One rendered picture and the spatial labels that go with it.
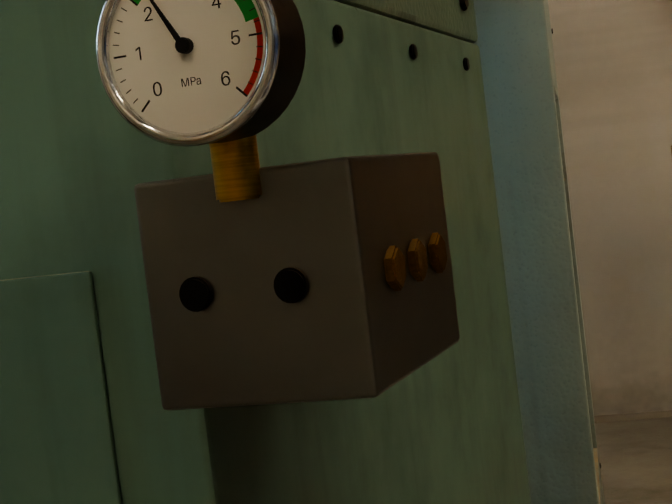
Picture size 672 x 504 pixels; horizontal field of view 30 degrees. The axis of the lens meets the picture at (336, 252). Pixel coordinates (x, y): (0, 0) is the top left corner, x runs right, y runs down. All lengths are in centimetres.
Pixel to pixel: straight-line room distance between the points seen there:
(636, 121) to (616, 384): 60
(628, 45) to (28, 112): 249
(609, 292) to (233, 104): 256
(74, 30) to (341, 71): 22
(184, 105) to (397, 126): 37
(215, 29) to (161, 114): 3
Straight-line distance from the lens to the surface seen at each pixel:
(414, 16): 84
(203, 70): 40
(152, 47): 41
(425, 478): 75
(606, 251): 292
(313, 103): 62
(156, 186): 44
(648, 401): 297
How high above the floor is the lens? 61
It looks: 3 degrees down
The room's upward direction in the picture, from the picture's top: 7 degrees counter-clockwise
